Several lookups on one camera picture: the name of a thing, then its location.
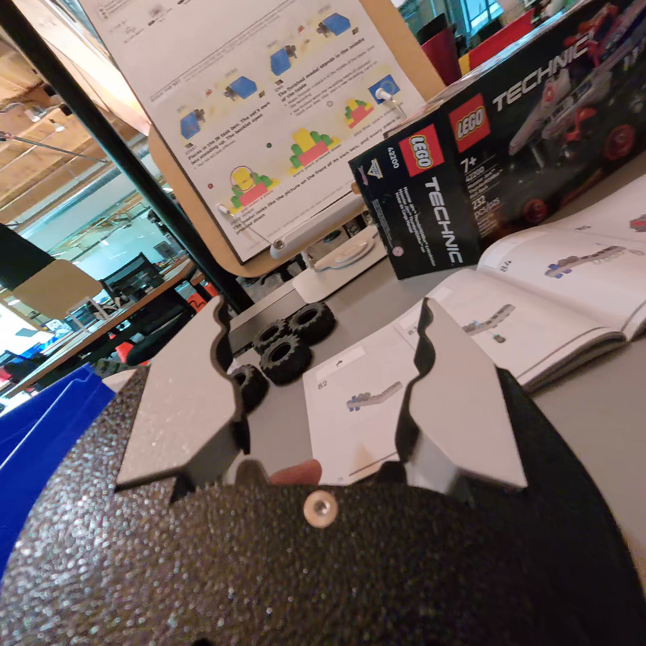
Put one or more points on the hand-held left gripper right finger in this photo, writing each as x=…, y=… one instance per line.
x=464, y=403

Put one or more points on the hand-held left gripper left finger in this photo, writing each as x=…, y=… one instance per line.
x=181, y=414

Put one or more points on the blue plastic bin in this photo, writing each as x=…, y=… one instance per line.
x=45, y=454

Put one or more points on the background office desk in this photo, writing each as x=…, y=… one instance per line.
x=176, y=282

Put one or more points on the person's left hand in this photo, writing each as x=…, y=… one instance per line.
x=298, y=473

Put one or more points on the black toy tyre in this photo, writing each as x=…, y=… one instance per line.
x=252, y=388
x=285, y=361
x=270, y=337
x=313, y=323

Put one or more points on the black office chair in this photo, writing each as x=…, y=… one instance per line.
x=159, y=338
x=134, y=275

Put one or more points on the open instruction booklet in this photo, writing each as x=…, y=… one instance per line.
x=555, y=303

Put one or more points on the beige divider panel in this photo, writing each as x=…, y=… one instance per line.
x=55, y=290

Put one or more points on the white board stand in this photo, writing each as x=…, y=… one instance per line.
x=313, y=229

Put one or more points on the dark green divider panel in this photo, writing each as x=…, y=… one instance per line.
x=20, y=252

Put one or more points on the black toy set box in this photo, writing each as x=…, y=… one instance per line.
x=530, y=151

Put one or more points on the black metal pole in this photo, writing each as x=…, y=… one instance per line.
x=101, y=126

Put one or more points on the white instruction poster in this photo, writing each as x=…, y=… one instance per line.
x=242, y=101

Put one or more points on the yellow storage block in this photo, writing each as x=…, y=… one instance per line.
x=464, y=64

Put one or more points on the maroon storage block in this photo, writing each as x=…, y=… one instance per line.
x=441, y=55

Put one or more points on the red storage block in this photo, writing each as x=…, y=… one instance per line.
x=499, y=40

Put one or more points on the wooden display board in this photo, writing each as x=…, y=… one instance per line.
x=403, y=40

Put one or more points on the grey metal base plate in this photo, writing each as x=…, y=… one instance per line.
x=242, y=333

